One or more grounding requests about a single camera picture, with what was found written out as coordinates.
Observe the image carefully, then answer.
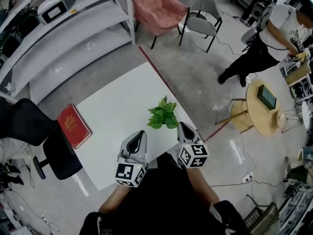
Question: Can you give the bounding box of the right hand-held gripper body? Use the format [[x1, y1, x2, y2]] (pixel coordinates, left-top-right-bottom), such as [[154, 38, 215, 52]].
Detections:
[[171, 141, 210, 168]]

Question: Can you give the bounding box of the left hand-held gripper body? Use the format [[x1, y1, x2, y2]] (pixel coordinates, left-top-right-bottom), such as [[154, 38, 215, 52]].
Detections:
[[114, 154, 148, 188]]

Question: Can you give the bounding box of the green potted plant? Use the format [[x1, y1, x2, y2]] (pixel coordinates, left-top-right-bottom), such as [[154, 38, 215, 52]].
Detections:
[[146, 95, 179, 129]]

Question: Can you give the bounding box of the person's left forearm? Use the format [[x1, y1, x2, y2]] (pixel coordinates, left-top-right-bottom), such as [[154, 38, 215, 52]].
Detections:
[[99, 185, 132, 214]]

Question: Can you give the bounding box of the person's right forearm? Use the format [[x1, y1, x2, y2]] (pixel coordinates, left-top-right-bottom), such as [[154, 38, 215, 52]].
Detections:
[[185, 166, 221, 208]]

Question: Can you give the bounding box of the person's black clothing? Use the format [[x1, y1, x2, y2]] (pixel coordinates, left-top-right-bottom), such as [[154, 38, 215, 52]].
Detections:
[[79, 152, 250, 235]]

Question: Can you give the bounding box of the red hardcover book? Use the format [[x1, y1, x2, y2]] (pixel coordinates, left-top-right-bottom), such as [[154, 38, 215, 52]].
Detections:
[[57, 103, 93, 149]]

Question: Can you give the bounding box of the white power strip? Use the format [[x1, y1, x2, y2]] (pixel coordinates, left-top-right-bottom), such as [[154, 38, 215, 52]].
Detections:
[[242, 170, 254, 184]]

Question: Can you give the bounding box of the round wooden side table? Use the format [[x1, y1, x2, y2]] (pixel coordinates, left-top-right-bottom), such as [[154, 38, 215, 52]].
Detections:
[[215, 79, 287, 137]]

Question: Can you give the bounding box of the dark green box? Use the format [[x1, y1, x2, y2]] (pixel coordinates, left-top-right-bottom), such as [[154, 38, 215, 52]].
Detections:
[[257, 84, 278, 111]]

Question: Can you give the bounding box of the black mesh office chair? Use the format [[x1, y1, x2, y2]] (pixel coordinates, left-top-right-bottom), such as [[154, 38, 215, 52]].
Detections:
[[0, 98, 84, 181]]

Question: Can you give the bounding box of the grey chair with black legs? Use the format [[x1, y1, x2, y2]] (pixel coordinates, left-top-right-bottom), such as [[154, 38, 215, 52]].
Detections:
[[179, 0, 223, 54]]

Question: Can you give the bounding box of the white metal shelf rack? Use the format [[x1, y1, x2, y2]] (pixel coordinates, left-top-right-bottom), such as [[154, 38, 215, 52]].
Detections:
[[0, 0, 136, 100]]

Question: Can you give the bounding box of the cardboard box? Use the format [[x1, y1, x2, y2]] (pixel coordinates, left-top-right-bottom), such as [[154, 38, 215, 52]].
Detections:
[[285, 62, 313, 86]]

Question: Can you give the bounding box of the pink padded armchair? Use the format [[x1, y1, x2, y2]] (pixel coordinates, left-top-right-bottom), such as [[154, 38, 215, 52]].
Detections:
[[131, 0, 189, 50]]

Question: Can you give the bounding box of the white countertop appliance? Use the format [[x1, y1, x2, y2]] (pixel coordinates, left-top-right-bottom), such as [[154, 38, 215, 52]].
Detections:
[[38, 0, 69, 25]]

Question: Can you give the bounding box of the dark green countertop appliance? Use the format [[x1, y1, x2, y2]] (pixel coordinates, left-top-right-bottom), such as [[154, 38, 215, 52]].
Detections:
[[0, 30, 23, 58], [14, 8, 40, 38]]

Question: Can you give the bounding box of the dark wire basket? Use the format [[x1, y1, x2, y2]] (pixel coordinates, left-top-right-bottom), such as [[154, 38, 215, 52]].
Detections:
[[244, 194, 280, 235]]

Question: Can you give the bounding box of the white stool with wire legs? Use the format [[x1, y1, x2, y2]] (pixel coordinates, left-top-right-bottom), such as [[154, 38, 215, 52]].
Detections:
[[281, 100, 313, 134]]

